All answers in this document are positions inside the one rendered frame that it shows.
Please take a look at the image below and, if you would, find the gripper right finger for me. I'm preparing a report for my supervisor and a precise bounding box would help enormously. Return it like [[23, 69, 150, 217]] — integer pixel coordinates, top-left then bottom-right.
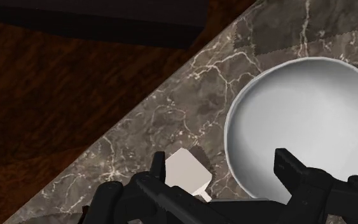
[[273, 148, 358, 224]]

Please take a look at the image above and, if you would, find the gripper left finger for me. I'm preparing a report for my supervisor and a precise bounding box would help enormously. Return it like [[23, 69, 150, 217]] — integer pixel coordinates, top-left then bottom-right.
[[78, 151, 229, 224]]

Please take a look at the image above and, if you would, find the white bowl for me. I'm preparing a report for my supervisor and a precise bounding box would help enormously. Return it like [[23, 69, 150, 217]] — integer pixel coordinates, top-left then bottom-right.
[[223, 57, 358, 204]]

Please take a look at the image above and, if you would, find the dark cabinet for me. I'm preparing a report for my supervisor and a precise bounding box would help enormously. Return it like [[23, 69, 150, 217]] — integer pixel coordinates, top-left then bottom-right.
[[0, 0, 210, 50]]

